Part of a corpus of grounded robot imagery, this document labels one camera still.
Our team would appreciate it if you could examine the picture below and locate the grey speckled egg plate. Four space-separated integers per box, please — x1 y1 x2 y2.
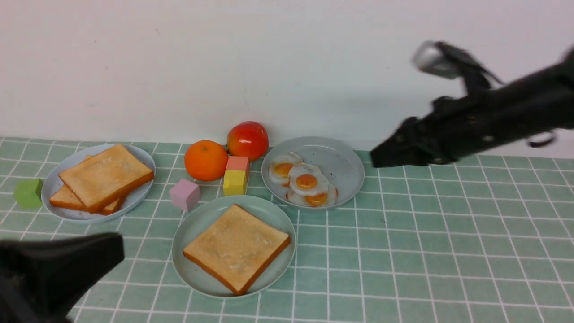
261 136 365 210

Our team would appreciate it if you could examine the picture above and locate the yellow cube block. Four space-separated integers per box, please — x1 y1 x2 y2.
223 170 249 196

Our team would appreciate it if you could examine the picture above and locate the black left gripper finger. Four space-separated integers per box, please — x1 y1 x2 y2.
0 232 125 321

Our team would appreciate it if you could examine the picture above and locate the pink cube block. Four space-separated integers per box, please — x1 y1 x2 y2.
169 179 201 211

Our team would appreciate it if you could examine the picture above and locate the light blue bread plate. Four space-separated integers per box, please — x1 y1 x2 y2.
41 144 154 224

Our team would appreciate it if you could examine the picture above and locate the orange fruit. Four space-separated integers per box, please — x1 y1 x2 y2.
184 140 228 182

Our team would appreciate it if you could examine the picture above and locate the green cube block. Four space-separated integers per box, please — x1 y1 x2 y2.
13 178 43 209

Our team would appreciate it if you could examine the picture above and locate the red apple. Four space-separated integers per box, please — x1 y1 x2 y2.
227 121 269 162

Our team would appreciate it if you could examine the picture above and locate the salmon pink block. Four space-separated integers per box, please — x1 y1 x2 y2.
226 156 250 181

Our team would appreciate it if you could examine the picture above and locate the green checked tablecloth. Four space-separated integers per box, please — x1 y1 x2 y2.
0 137 574 323

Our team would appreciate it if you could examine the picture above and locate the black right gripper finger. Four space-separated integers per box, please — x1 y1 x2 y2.
370 117 431 168

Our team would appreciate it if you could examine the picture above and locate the fried egg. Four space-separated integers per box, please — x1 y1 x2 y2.
286 184 339 207
287 163 329 196
269 152 304 187

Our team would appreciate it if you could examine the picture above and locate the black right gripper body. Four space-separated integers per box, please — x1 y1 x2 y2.
420 45 573 164

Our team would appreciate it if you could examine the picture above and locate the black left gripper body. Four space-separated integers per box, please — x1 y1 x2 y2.
0 261 41 323

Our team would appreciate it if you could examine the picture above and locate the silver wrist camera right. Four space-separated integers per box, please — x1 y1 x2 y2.
411 40 460 79

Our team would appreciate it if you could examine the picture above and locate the mint green empty plate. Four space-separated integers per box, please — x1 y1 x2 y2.
172 195 296 298

